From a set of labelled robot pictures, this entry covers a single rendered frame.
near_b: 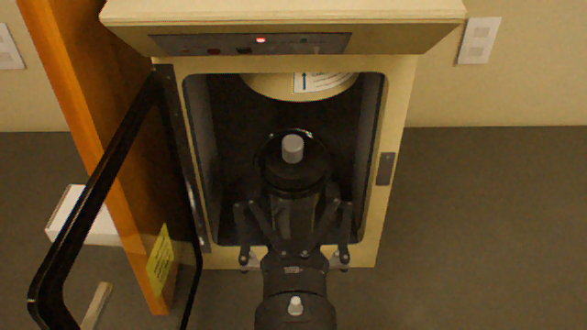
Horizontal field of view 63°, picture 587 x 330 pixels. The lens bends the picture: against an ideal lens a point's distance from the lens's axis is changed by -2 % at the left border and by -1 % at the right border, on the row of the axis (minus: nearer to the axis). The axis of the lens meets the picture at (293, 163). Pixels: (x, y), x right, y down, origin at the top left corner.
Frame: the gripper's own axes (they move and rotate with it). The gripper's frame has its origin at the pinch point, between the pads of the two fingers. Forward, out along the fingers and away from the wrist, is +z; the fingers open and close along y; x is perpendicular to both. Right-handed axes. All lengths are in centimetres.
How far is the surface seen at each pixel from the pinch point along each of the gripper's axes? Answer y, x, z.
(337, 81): -6.1, -13.4, 5.5
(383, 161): -13.2, -1.7, 2.0
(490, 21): -42, -1, 45
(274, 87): 2.3, -13.1, 4.5
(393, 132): -13.8, -7.2, 2.1
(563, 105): -67, 22, 46
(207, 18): 7.4, -30.4, -9.7
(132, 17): 13.8, -30.6, -9.7
